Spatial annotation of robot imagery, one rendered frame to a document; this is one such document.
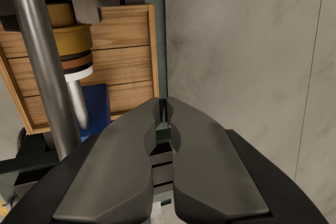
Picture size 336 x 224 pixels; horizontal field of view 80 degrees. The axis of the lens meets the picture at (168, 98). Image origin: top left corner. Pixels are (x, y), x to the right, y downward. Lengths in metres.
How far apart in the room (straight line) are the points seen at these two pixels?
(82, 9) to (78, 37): 0.04
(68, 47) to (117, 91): 0.30
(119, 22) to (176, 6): 0.98
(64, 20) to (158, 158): 0.46
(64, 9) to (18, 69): 0.31
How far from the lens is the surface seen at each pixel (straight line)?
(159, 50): 0.93
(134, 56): 0.56
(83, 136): 0.39
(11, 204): 0.76
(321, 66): 2.50
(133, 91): 0.59
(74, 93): 0.36
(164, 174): 0.69
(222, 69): 1.76
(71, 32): 0.31
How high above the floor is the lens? 1.42
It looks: 58 degrees down
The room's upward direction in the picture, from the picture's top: 149 degrees clockwise
